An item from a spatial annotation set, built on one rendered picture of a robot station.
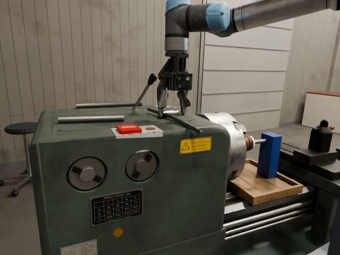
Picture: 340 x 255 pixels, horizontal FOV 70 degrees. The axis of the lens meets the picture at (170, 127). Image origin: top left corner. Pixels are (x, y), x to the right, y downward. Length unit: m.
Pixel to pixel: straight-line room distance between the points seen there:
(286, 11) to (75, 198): 0.77
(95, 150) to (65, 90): 3.22
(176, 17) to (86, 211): 0.60
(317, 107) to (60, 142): 6.62
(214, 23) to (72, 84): 3.27
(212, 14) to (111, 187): 0.55
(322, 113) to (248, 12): 6.16
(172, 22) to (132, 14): 3.37
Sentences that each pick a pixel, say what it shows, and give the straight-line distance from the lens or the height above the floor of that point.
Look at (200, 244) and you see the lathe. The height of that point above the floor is 0.83.
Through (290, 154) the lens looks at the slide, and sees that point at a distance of 1.52.
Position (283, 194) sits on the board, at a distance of 1.25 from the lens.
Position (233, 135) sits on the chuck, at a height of 1.17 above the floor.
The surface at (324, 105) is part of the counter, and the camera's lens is 6.89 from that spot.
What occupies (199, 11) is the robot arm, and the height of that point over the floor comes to 1.58.
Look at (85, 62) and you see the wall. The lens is 3.88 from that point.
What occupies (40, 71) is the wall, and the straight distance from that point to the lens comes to 3.82.
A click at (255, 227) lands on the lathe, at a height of 0.70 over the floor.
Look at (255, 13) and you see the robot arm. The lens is 0.84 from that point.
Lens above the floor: 1.44
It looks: 15 degrees down
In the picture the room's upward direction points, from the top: 1 degrees clockwise
